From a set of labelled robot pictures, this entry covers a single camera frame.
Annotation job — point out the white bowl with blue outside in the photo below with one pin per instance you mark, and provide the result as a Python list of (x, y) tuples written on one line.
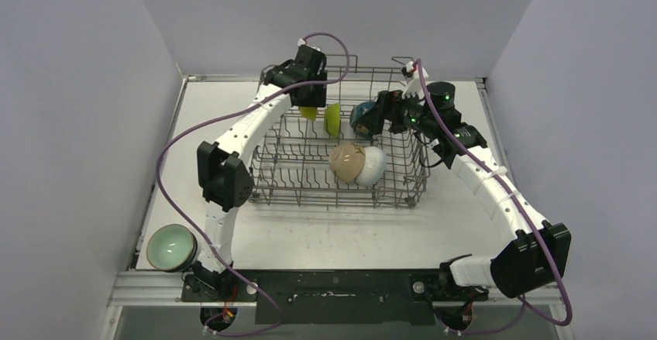
[(373, 168)]

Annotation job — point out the blue patterned bowl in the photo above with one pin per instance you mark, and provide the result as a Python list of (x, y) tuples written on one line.
[(356, 120)]

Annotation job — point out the grey wire dish rack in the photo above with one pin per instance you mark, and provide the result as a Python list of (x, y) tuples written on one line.
[(291, 164)]

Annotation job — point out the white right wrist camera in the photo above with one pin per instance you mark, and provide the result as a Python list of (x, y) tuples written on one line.
[(413, 88)]

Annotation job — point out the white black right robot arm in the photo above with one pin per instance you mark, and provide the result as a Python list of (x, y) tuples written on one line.
[(536, 250)]

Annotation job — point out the yellow green bowl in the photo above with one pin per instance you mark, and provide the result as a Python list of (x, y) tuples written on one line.
[(310, 113)]

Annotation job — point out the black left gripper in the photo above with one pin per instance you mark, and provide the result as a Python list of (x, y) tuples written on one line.
[(315, 101)]

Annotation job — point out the pale green plate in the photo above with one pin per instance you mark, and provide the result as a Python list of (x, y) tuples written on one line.
[(172, 248)]

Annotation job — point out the lime green bowl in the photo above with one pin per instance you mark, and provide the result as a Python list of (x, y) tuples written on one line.
[(332, 120)]

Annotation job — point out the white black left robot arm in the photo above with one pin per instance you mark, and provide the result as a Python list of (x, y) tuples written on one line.
[(223, 176)]

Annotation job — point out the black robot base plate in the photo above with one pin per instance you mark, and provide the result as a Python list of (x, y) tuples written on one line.
[(335, 297)]

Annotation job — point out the white bowl with tan outside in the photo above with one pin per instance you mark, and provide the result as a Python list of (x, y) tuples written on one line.
[(347, 160)]

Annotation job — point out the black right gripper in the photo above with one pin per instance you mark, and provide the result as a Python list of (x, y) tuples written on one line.
[(383, 109)]

